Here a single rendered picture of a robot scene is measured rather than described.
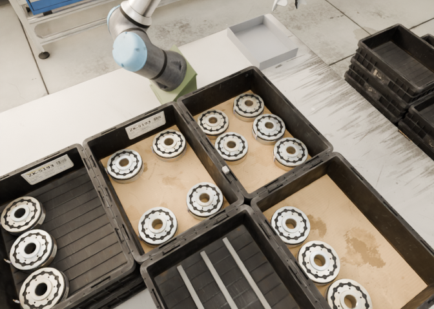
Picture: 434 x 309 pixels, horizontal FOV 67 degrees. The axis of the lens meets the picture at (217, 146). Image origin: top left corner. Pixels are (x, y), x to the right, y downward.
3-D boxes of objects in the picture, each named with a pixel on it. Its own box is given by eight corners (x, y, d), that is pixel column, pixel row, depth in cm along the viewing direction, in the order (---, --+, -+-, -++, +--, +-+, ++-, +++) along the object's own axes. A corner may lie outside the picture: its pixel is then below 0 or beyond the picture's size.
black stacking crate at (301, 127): (179, 123, 111) (175, 100, 102) (250, 89, 120) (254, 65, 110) (244, 218, 92) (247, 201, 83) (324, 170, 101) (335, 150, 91)
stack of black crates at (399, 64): (331, 99, 205) (357, 40, 168) (367, 82, 213) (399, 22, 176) (378, 145, 186) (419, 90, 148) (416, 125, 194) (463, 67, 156)
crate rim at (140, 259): (82, 145, 95) (79, 140, 93) (175, 104, 103) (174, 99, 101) (139, 267, 76) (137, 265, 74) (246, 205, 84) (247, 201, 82)
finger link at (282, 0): (277, 13, 130) (294, -7, 128) (267, 5, 133) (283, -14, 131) (279, 17, 133) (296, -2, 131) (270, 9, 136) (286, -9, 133)
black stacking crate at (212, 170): (93, 162, 103) (81, 141, 93) (177, 123, 111) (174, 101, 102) (146, 276, 84) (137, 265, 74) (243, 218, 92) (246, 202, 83)
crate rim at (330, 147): (175, 104, 103) (174, 99, 101) (253, 69, 112) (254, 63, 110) (246, 205, 84) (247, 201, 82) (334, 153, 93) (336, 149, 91)
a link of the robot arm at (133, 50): (146, 86, 116) (115, 73, 105) (135, 60, 122) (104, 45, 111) (169, 63, 111) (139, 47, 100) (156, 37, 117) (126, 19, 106)
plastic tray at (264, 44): (227, 36, 153) (227, 26, 149) (262, 22, 159) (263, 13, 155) (258, 72, 140) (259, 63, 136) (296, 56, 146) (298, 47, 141)
